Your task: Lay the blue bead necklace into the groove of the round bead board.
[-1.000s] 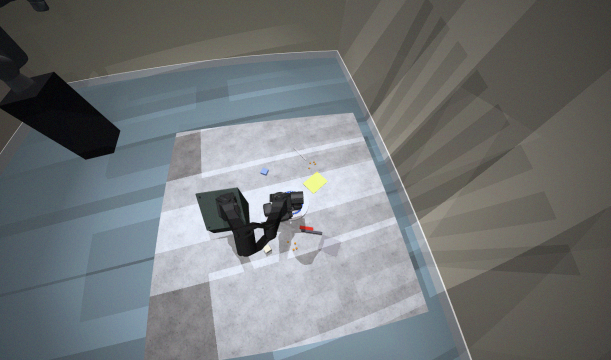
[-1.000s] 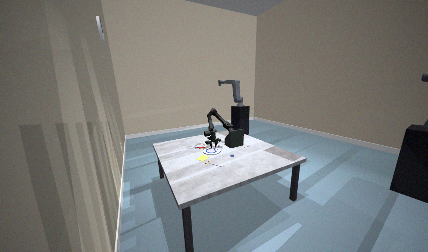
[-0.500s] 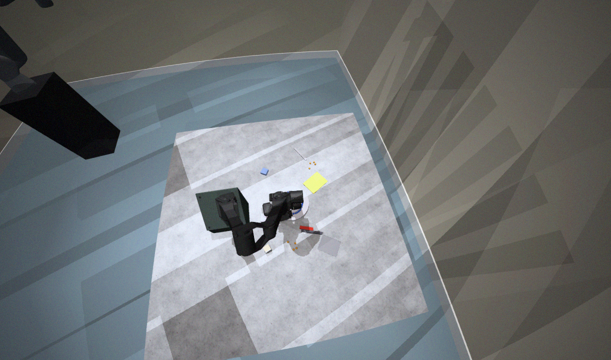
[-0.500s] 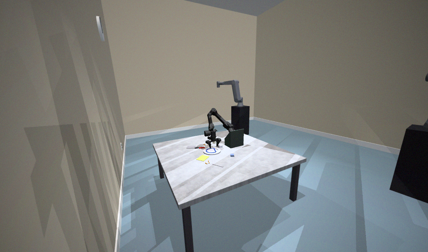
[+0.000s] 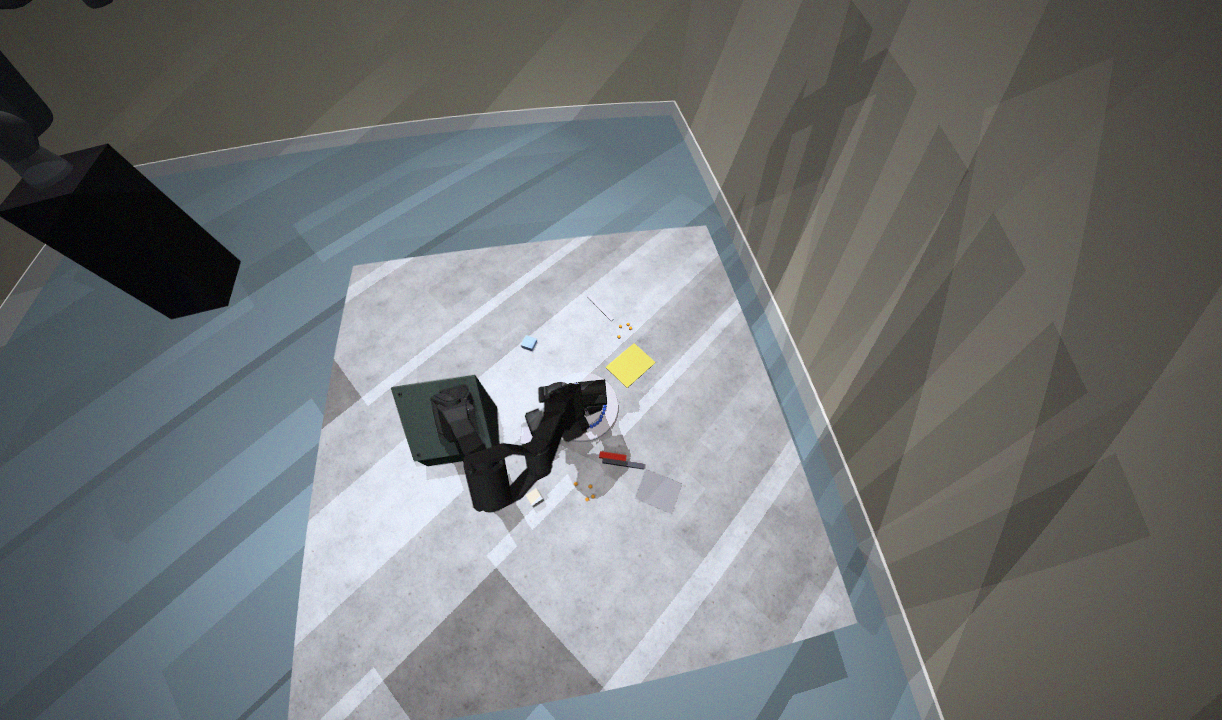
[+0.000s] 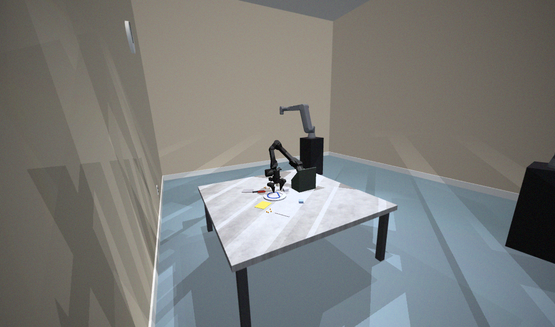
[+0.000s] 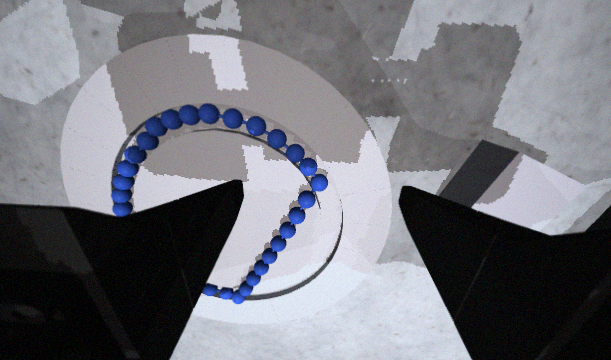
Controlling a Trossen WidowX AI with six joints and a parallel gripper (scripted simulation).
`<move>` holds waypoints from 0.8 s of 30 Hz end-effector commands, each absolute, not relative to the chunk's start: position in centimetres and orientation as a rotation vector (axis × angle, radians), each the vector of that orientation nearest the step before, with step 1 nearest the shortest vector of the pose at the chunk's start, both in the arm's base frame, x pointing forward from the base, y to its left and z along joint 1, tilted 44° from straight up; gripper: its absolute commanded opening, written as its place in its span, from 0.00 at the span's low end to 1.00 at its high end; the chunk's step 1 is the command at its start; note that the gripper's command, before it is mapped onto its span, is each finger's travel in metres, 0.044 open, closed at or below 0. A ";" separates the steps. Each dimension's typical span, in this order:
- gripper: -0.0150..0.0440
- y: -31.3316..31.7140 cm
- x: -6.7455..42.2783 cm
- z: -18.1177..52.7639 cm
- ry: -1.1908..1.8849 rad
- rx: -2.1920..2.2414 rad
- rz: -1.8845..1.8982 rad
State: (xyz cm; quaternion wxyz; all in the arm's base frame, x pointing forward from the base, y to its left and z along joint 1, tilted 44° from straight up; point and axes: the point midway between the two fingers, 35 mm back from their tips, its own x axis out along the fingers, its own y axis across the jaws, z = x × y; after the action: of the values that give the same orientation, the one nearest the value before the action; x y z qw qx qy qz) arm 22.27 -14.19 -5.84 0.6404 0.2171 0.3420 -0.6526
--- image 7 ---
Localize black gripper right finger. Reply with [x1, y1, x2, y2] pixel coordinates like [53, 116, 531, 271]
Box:
[399, 186, 611, 360]

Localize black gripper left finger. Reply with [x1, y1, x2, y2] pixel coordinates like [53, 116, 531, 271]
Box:
[0, 180, 244, 360]

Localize blue bead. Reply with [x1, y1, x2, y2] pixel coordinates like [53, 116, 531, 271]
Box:
[220, 287, 233, 300]
[262, 248, 278, 264]
[204, 283, 218, 296]
[111, 188, 133, 203]
[254, 259, 269, 276]
[222, 108, 243, 129]
[299, 158, 317, 176]
[113, 202, 133, 217]
[246, 116, 266, 136]
[238, 280, 253, 296]
[179, 105, 201, 125]
[288, 207, 306, 224]
[145, 117, 168, 136]
[160, 110, 183, 129]
[298, 190, 316, 208]
[286, 144, 305, 163]
[270, 235, 287, 252]
[113, 174, 135, 190]
[116, 159, 140, 177]
[136, 131, 159, 150]
[267, 129, 287, 149]
[124, 145, 147, 164]
[199, 103, 220, 124]
[310, 174, 328, 192]
[246, 270, 261, 286]
[279, 221, 296, 239]
[232, 289, 246, 304]

